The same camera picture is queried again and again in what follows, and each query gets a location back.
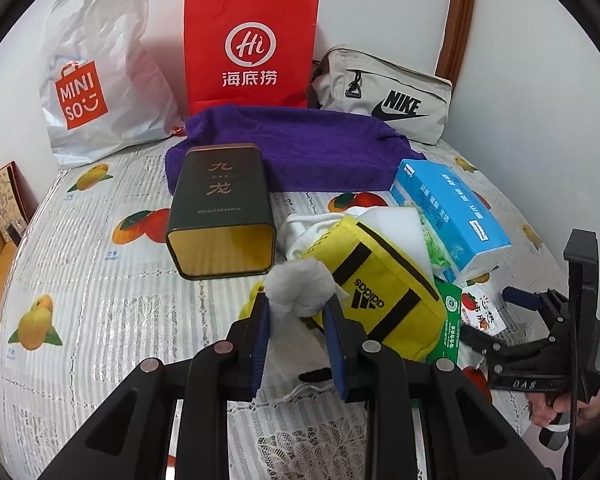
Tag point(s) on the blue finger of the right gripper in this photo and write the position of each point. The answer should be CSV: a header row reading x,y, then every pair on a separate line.
x,y
527,300

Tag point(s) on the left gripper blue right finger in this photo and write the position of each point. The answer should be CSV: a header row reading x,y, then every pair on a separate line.
x,y
344,337

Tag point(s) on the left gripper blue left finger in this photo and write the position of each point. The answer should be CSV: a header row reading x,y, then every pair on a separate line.
x,y
249,337

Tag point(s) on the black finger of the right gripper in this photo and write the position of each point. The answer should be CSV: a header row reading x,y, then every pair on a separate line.
x,y
481,342

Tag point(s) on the small fruit-print sachet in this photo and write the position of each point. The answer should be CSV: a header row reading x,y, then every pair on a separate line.
x,y
481,309

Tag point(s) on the yellow Adidas pouch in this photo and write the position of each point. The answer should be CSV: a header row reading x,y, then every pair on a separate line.
x,y
387,291

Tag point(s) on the person's right hand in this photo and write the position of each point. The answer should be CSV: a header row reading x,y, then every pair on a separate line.
x,y
543,413

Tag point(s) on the fruit-print tablecloth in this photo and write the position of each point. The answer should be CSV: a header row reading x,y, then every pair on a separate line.
x,y
82,308

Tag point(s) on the green snack packet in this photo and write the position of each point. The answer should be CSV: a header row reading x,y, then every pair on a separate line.
x,y
449,341

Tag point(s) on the blue tissue pack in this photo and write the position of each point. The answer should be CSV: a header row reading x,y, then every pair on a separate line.
x,y
468,240

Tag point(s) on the white cloth bag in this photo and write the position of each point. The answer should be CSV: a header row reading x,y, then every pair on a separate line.
x,y
401,226

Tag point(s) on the dark green tea tin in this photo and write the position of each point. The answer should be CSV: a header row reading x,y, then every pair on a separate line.
x,y
221,222

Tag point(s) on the purple towel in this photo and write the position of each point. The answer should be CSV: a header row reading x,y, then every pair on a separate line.
x,y
302,149

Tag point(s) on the beige Nike waist bag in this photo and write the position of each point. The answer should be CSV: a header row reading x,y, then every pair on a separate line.
x,y
414,104

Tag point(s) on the brown patterned box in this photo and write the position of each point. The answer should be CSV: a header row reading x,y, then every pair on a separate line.
x,y
14,214

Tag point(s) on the white Miniso plastic bag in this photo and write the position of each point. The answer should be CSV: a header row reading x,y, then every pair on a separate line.
x,y
101,90

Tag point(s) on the red Haidilao paper bag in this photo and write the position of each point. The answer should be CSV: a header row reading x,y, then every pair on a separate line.
x,y
248,52

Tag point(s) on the brown wooden door frame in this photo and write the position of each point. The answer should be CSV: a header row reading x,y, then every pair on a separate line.
x,y
455,39

